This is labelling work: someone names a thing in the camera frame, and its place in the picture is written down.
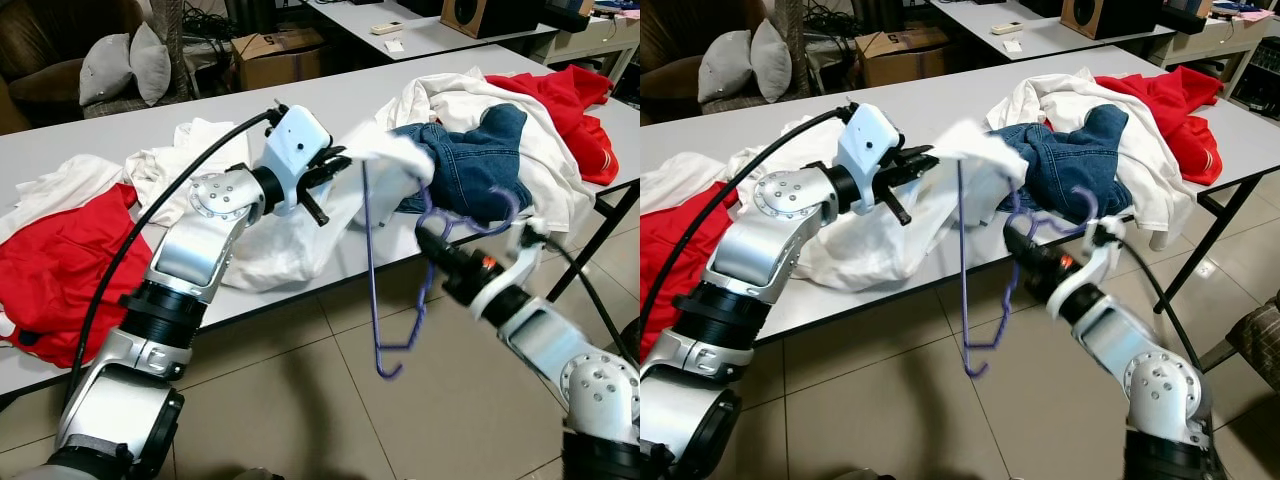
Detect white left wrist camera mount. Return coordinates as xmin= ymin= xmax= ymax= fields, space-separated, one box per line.
xmin=262 ymin=103 xmax=333 ymax=216
xmin=837 ymin=100 xmax=903 ymax=213

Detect cardboard box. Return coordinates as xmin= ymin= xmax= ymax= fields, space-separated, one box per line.
xmin=855 ymin=28 xmax=951 ymax=89
xmin=232 ymin=28 xmax=323 ymax=93

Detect woven stool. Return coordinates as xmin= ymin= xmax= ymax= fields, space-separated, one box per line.
xmin=1225 ymin=295 xmax=1280 ymax=391

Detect brown armchair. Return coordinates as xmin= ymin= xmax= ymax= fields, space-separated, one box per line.
xmin=640 ymin=0 xmax=761 ymax=116
xmin=0 ymin=0 xmax=146 ymax=136

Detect blue denim shorts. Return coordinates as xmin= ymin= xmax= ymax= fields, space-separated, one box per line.
xmin=985 ymin=103 xmax=1136 ymax=223
xmin=393 ymin=103 xmax=531 ymax=223

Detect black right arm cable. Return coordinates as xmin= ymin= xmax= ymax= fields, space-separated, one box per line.
xmin=1115 ymin=232 xmax=1216 ymax=480
xmin=540 ymin=232 xmax=641 ymax=366

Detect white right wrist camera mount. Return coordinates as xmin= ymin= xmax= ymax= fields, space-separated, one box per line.
xmin=470 ymin=215 xmax=549 ymax=321
xmin=1045 ymin=215 xmax=1126 ymax=319

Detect cream white garment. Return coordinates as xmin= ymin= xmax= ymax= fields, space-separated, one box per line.
xmin=985 ymin=68 xmax=1196 ymax=251
xmin=375 ymin=68 xmax=596 ymax=246

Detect blue wire clothes hanger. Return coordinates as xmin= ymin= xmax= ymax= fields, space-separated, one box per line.
xmin=955 ymin=160 xmax=1101 ymax=379
xmin=360 ymin=160 xmax=523 ymax=379

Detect black table frame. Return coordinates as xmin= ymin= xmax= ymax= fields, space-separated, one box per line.
xmin=1150 ymin=165 xmax=1280 ymax=316
xmin=545 ymin=180 xmax=641 ymax=301

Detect red shirt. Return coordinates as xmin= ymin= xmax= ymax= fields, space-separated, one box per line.
xmin=640 ymin=183 xmax=746 ymax=361
xmin=485 ymin=65 xmax=621 ymax=188
xmin=0 ymin=183 xmax=156 ymax=369
xmin=1095 ymin=65 xmax=1226 ymax=188

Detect grey pillow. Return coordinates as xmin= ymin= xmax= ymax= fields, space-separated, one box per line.
xmin=748 ymin=18 xmax=794 ymax=104
xmin=78 ymin=33 xmax=136 ymax=106
xmin=128 ymin=22 xmax=173 ymax=106
xmin=697 ymin=30 xmax=756 ymax=104

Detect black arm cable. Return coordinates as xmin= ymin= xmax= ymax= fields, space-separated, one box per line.
xmin=640 ymin=100 xmax=861 ymax=361
xmin=540 ymin=232 xmax=641 ymax=366
xmin=65 ymin=105 xmax=286 ymax=401
xmin=1115 ymin=232 xmax=1216 ymax=480

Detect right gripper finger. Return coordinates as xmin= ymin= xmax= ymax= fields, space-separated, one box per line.
xmin=1000 ymin=236 xmax=1037 ymax=273
xmin=413 ymin=238 xmax=456 ymax=276
xmin=418 ymin=226 xmax=463 ymax=259
xmin=1004 ymin=222 xmax=1046 ymax=256

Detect wooden speaker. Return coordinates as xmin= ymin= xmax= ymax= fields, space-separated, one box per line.
xmin=1060 ymin=0 xmax=1131 ymax=41
xmin=440 ymin=0 xmax=511 ymax=39

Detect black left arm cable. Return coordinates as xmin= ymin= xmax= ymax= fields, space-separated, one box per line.
xmin=640 ymin=100 xmax=861 ymax=361
xmin=65 ymin=105 xmax=286 ymax=401

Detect white shirt green black print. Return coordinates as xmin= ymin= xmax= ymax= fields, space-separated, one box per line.
xmin=800 ymin=120 xmax=1031 ymax=293
xmin=225 ymin=125 xmax=436 ymax=293

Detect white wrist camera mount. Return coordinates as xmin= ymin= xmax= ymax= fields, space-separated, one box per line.
xmin=837 ymin=100 xmax=903 ymax=213
xmin=262 ymin=103 xmax=333 ymax=216
xmin=470 ymin=215 xmax=549 ymax=321
xmin=1045 ymin=215 xmax=1126 ymax=319

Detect black device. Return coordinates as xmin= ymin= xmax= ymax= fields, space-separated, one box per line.
xmin=1160 ymin=0 xmax=1216 ymax=36
xmin=540 ymin=0 xmax=596 ymax=33

